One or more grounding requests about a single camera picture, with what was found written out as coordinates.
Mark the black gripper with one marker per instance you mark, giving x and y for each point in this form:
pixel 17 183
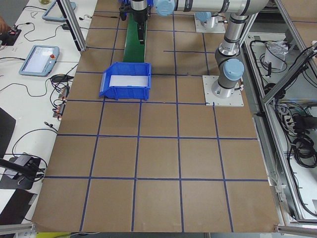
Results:
pixel 138 15

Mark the person hand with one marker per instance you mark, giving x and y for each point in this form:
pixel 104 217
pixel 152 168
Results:
pixel 4 27

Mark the green conveyor belt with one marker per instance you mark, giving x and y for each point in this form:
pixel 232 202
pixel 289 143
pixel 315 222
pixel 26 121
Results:
pixel 134 51

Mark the blue bin with foam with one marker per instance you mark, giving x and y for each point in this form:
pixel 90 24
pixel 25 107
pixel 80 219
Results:
pixel 129 92

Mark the white foam pad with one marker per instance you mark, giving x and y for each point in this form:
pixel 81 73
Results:
pixel 128 80

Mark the black power adapter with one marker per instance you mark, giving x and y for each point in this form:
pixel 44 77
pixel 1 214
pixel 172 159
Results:
pixel 65 27

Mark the teach pendant far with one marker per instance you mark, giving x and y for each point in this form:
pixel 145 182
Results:
pixel 53 13

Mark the teach pendant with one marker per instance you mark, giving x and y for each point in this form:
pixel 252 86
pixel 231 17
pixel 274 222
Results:
pixel 40 61
pixel 53 13

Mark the teach pendant near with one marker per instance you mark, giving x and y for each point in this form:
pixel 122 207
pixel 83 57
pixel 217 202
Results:
pixel 40 61

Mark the aluminium frame post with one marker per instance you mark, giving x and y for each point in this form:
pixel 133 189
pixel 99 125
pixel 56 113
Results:
pixel 71 20

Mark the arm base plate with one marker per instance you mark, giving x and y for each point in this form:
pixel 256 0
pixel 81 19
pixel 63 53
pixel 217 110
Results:
pixel 219 29
pixel 217 96

